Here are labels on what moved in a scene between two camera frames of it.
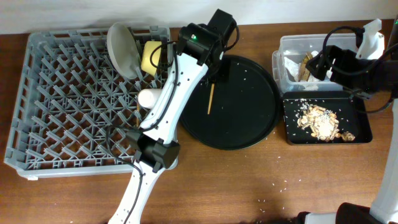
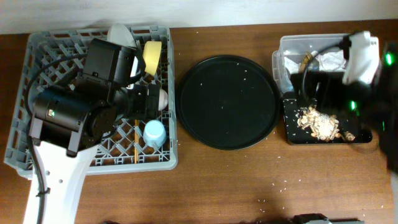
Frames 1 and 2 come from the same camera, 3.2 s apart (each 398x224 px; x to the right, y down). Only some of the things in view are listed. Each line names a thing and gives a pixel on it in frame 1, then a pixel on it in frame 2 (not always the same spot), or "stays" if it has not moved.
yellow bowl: x=150 y=56 stays
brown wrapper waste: x=304 y=72 stays
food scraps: x=322 y=123 stays
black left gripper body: x=222 y=69 -> x=137 y=103
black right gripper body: x=362 y=73 -> x=354 y=97
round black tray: x=235 y=111 stays
